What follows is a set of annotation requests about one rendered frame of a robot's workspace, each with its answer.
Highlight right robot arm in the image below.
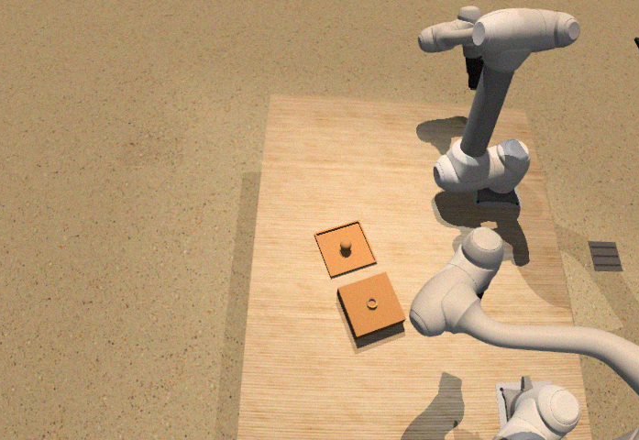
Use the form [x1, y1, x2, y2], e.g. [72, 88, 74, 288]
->
[418, 6, 580, 204]

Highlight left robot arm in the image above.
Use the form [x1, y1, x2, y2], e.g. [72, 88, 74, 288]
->
[409, 227, 639, 440]

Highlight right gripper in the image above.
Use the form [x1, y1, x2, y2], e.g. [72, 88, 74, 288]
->
[462, 45, 484, 91]

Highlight orange ball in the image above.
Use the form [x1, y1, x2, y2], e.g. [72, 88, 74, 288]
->
[340, 239, 352, 251]

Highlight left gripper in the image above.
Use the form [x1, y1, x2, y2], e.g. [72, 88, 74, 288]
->
[477, 283, 490, 300]

